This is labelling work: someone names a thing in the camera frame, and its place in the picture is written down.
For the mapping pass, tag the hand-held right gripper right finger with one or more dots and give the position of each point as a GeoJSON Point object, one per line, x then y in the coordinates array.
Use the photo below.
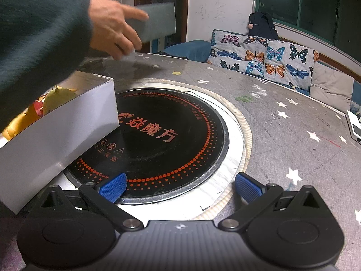
{"type": "Point", "coordinates": [248, 187]}

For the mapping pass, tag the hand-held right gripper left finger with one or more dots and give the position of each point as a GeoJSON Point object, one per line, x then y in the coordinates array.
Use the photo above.
{"type": "Point", "coordinates": [114, 187]}

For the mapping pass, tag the white cardboard box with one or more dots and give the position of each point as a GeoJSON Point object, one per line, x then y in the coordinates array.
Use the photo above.
{"type": "Point", "coordinates": [56, 146]}

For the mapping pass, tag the yellow rubber duck toy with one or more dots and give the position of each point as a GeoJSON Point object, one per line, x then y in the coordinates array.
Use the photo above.
{"type": "Point", "coordinates": [21, 124]}

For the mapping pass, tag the grey box lid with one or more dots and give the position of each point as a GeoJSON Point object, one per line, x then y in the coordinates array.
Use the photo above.
{"type": "Point", "coordinates": [159, 22]}

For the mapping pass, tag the grey star-print desktop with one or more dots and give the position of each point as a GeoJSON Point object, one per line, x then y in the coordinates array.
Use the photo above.
{"type": "Point", "coordinates": [282, 146]}

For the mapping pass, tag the person's left hand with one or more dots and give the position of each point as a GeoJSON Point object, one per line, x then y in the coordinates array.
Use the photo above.
{"type": "Point", "coordinates": [112, 25]}

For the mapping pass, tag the black round induction cooktop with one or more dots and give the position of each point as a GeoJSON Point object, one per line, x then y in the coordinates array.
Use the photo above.
{"type": "Point", "coordinates": [169, 124]}

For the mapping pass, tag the yellow plush chick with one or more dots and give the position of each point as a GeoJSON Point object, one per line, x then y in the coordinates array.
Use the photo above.
{"type": "Point", "coordinates": [57, 100]}

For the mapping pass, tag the red snack packet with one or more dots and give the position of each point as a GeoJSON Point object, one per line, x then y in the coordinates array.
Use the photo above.
{"type": "Point", "coordinates": [40, 107]}

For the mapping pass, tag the white flat device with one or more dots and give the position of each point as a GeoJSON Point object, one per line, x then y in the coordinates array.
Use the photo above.
{"type": "Point", "coordinates": [355, 125]}

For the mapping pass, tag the beige cushion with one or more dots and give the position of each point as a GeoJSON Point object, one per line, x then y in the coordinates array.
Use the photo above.
{"type": "Point", "coordinates": [331, 84]}

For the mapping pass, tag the butterfly print cushion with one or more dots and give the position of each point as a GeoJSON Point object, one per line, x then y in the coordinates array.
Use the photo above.
{"type": "Point", "coordinates": [268, 56]}

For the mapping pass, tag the blue cushion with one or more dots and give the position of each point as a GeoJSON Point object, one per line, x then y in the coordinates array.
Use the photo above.
{"type": "Point", "coordinates": [189, 49]}

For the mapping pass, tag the black backpack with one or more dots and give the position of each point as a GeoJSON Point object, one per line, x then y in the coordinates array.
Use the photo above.
{"type": "Point", "coordinates": [262, 25]}

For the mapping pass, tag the dark framed window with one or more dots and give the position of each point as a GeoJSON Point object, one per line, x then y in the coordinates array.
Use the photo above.
{"type": "Point", "coordinates": [310, 0]}

